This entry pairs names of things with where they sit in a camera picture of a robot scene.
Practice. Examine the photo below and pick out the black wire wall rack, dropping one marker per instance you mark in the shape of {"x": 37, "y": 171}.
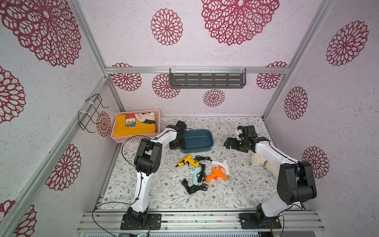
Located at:
{"x": 85, "y": 117}

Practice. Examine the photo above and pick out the pink plastic basket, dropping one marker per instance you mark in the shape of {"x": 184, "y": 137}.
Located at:
{"x": 123, "y": 139}

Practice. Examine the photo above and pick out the yellow glue gun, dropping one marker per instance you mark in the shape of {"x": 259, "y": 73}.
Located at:
{"x": 187, "y": 160}

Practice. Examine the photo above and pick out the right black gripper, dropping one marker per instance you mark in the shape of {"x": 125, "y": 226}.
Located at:
{"x": 234, "y": 142}

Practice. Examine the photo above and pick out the grey wall shelf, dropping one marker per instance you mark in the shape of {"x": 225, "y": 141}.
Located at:
{"x": 210, "y": 80}

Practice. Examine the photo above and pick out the dark teal storage box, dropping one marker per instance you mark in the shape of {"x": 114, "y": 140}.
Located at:
{"x": 199, "y": 140}

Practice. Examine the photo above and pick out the white glue gun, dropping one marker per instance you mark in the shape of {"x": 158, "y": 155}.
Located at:
{"x": 224, "y": 165}

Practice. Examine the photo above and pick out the mint green glue gun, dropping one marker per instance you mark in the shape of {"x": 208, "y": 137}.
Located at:
{"x": 196, "y": 186}

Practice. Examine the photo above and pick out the white plush toy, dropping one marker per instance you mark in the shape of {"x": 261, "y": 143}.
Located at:
{"x": 257, "y": 160}

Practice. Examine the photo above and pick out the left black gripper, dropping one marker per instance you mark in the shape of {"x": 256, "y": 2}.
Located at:
{"x": 183, "y": 145}

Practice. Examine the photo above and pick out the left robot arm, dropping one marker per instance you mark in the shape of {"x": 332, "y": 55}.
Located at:
{"x": 147, "y": 162}

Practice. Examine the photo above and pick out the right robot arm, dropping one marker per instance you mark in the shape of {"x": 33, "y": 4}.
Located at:
{"x": 295, "y": 182}

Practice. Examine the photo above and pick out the yellow printed cloth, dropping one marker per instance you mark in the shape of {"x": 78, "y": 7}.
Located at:
{"x": 135, "y": 124}

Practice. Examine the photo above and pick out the orange glue gun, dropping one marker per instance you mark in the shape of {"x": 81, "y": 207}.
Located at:
{"x": 217, "y": 172}

